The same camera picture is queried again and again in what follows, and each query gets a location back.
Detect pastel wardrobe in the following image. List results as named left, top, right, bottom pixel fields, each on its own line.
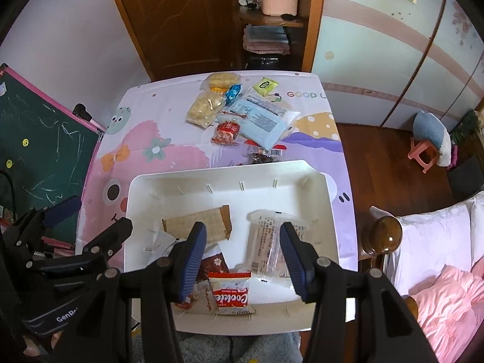
left=312, top=0, right=483, bottom=129

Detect stack of folded cloths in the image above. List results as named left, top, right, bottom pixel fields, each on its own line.
left=243, top=25, right=290, bottom=55

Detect white red cookies packet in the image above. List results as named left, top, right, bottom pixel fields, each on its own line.
left=208, top=272, right=255, bottom=316

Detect green yellow small packet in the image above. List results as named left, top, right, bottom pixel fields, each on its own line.
left=252, top=77, right=279, bottom=97

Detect long cracker pack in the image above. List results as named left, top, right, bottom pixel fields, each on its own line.
left=162, top=205, right=232, bottom=244

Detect pink blanket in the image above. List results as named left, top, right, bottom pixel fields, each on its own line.
left=412, top=260, right=483, bottom=362

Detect cartoon printed tablecloth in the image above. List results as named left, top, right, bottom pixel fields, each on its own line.
left=75, top=70, right=357, bottom=270

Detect dark snack with barcode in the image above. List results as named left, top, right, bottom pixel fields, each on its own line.
left=244, top=139, right=287, bottom=165

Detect clear bag brown pastry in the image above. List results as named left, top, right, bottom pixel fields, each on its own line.
left=175, top=280, right=217, bottom=315

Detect pink plastic stool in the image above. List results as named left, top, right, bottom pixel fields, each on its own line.
left=407, top=138, right=438, bottom=174

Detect white blue wrapper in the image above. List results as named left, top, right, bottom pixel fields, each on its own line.
left=147, top=230, right=184, bottom=266

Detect clear bag yellow puffs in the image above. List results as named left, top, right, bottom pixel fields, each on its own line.
left=185, top=90, right=226, bottom=129

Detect yellow snack bag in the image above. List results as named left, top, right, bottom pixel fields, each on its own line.
left=200, top=72, right=241, bottom=93

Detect dark red chocolate packet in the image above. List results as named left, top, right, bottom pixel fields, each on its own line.
left=196, top=244, right=229, bottom=282

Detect wooden shelf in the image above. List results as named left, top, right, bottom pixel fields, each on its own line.
left=235, top=0, right=324, bottom=72

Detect brown wooden door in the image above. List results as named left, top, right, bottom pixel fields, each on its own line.
left=114, top=0, right=242, bottom=81

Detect small blue candy wrapper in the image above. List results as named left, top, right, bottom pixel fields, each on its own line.
left=225, top=83, right=241, bottom=106

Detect blue white cushion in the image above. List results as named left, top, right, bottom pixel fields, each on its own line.
left=413, top=111, right=452, bottom=167

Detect light blue snack bag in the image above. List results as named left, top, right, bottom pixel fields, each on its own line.
left=215, top=93, right=300, bottom=150

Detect wooden bed post knob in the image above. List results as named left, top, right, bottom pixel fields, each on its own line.
left=361, top=215, right=403, bottom=256

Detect white printed snack packet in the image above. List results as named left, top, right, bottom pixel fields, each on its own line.
left=249, top=210, right=312, bottom=280

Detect small red snack packet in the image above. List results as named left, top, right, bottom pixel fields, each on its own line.
left=211, top=120, right=240, bottom=146

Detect green chalkboard pink frame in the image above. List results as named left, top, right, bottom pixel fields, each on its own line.
left=1, top=65, right=103, bottom=224

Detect white pillow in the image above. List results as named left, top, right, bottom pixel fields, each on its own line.
left=383, top=192, right=483, bottom=295

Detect white plastic tray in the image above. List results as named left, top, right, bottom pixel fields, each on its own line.
left=124, top=161, right=357, bottom=336

